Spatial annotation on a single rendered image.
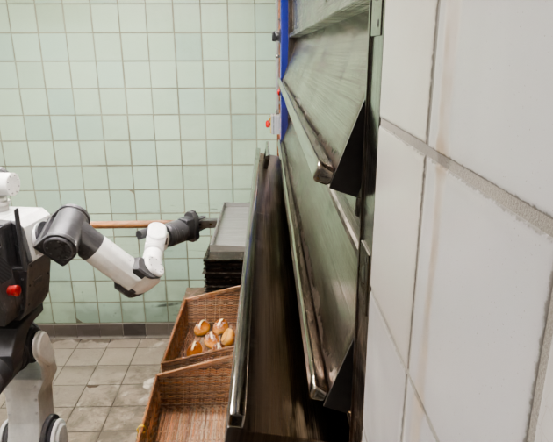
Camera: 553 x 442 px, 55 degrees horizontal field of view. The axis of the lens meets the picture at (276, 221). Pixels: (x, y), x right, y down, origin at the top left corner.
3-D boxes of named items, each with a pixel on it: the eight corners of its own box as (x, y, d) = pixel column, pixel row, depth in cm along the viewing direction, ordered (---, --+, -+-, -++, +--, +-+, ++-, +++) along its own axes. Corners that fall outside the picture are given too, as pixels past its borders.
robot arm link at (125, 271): (164, 287, 162) (106, 243, 151) (134, 310, 165) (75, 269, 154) (165, 264, 172) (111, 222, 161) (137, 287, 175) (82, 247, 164)
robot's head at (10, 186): (9, 205, 151) (4, 175, 148) (-24, 204, 152) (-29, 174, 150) (23, 200, 157) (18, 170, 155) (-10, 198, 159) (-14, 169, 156)
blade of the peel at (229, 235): (210, 252, 184) (209, 244, 183) (224, 207, 237) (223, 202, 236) (314, 250, 184) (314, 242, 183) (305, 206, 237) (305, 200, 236)
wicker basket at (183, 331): (286, 325, 256) (286, 273, 248) (288, 399, 203) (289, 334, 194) (184, 326, 256) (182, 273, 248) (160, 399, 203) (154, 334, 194)
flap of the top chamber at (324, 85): (286, 84, 225) (303, 38, 219) (352, 194, 54) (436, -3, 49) (276, 81, 224) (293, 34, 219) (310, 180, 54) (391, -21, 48)
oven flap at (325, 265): (286, 146, 233) (302, 103, 227) (344, 409, 62) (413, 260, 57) (277, 143, 232) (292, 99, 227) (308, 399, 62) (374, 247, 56)
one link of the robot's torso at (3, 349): (8, 402, 148) (-2, 345, 143) (-38, 402, 148) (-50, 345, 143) (49, 348, 175) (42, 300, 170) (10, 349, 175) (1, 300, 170)
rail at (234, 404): (254, 152, 233) (260, 152, 233) (226, 427, 63) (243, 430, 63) (255, 146, 233) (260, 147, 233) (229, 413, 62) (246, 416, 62)
